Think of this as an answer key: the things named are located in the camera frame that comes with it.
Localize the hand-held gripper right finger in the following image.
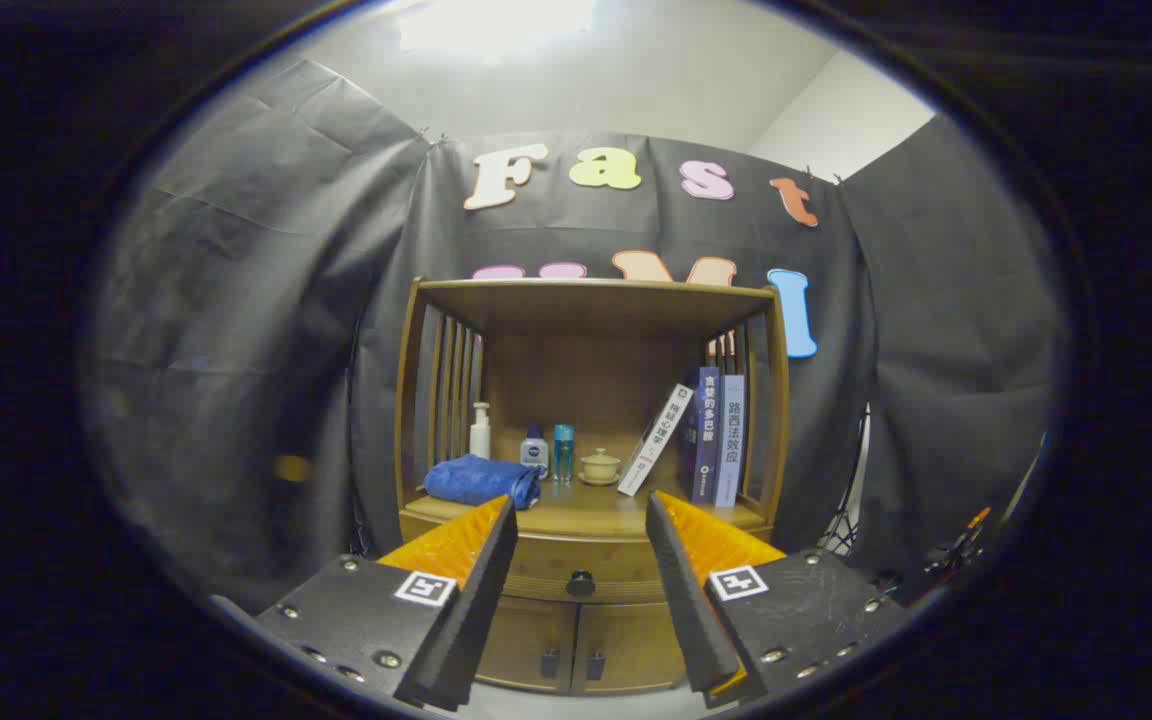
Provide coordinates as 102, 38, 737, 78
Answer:
645, 490, 912, 709

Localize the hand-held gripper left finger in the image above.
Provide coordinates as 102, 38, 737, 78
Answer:
254, 495, 519, 713

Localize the wooden drawer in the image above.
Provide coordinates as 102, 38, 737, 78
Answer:
399, 508, 775, 605

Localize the wooden cabinet door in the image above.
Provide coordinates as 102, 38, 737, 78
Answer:
476, 597, 577, 693
572, 600, 687, 693

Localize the wooden countertop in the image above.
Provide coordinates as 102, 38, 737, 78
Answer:
404, 480, 772, 541

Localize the wooden cabinet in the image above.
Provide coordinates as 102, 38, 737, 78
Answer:
394, 277, 792, 696

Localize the blue folded towel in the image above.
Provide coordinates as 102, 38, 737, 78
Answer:
423, 455, 543, 511

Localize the beige lidded teacup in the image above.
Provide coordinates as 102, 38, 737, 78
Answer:
578, 448, 623, 487

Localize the white book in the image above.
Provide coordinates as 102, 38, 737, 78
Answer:
617, 384, 695, 497

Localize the dark blue book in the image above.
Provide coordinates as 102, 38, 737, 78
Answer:
678, 366, 723, 506

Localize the pale lavender book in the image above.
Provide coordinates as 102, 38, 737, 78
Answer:
714, 375, 747, 508

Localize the black and orange device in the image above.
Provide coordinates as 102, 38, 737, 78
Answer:
921, 507, 992, 591

